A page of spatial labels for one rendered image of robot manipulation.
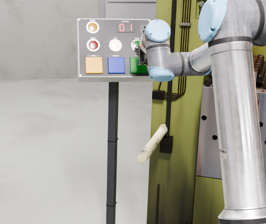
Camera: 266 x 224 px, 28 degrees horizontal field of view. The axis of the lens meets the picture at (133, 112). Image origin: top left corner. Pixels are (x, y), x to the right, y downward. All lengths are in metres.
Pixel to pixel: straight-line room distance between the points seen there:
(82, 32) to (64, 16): 3.78
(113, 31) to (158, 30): 0.52
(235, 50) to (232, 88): 0.10
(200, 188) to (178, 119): 0.37
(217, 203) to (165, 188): 0.36
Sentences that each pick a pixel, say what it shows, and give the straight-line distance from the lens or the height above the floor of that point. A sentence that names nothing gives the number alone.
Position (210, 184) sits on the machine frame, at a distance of 2.63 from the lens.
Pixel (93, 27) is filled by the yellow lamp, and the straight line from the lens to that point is 2.45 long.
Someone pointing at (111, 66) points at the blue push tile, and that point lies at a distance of 2.39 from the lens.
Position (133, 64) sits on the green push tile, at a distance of 2.41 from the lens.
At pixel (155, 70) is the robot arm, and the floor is 1.09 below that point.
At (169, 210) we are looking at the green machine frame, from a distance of 2.96.
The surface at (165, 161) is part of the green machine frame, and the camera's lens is 2.85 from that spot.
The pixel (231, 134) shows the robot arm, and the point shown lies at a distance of 1.38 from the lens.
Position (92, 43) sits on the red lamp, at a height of 1.10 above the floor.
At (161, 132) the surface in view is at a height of 0.64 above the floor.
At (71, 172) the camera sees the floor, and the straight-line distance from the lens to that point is 3.77.
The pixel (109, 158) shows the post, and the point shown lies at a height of 0.51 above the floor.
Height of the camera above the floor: 1.52
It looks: 17 degrees down
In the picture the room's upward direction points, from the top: 2 degrees clockwise
